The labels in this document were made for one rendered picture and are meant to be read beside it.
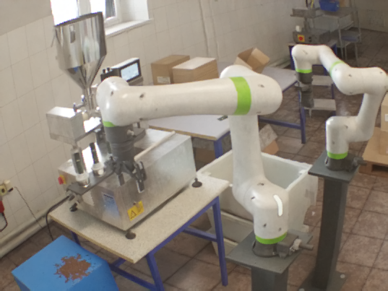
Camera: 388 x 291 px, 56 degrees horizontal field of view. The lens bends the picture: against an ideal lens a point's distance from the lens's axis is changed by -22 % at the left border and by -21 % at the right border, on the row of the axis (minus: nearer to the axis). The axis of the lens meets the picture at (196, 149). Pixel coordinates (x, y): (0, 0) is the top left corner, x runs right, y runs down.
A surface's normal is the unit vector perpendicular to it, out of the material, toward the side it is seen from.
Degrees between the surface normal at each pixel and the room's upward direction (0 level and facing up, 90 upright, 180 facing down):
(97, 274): 90
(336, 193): 90
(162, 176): 90
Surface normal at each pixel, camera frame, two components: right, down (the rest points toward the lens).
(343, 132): -0.04, 0.40
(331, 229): -0.61, 0.42
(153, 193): 0.80, 0.16
